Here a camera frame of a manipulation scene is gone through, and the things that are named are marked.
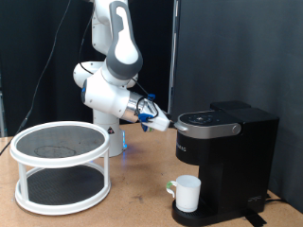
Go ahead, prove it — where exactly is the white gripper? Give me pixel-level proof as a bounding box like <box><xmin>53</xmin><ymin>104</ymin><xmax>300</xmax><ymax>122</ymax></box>
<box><xmin>137</xmin><ymin>103</ymin><xmax>178</xmax><ymax>132</ymax></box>

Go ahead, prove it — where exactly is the black Keurig coffee machine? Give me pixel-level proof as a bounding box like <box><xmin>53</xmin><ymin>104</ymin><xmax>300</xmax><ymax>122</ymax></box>
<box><xmin>170</xmin><ymin>100</ymin><xmax>280</xmax><ymax>227</ymax></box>

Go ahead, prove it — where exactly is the white mug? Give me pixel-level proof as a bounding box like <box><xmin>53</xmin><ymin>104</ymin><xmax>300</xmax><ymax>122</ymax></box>
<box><xmin>166</xmin><ymin>174</ymin><xmax>203</xmax><ymax>213</ymax></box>

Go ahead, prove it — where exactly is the white two-tier turntable stand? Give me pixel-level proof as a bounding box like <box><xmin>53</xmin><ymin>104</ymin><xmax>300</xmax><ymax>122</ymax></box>
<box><xmin>9</xmin><ymin>120</ymin><xmax>112</xmax><ymax>217</ymax></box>

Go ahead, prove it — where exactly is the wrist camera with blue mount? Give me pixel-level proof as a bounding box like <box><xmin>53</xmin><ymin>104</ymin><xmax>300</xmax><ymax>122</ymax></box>
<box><xmin>140</xmin><ymin>122</ymin><xmax>155</xmax><ymax>133</ymax></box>

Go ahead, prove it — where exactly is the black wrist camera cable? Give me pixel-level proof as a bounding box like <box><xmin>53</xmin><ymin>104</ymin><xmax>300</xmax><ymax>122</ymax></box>
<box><xmin>77</xmin><ymin>12</ymin><xmax>160</xmax><ymax>121</ymax></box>

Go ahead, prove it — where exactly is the black power cord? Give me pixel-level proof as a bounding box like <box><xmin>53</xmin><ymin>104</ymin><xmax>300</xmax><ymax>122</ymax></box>
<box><xmin>264</xmin><ymin>192</ymin><xmax>290</xmax><ymax>205</ymax></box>

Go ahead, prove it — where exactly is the black hanging cable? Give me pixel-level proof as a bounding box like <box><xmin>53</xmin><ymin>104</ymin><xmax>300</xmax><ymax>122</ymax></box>
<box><xmin>0</xmin><ymin>0</ymin><xmax>73</xmax><ymax>155</ymax></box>

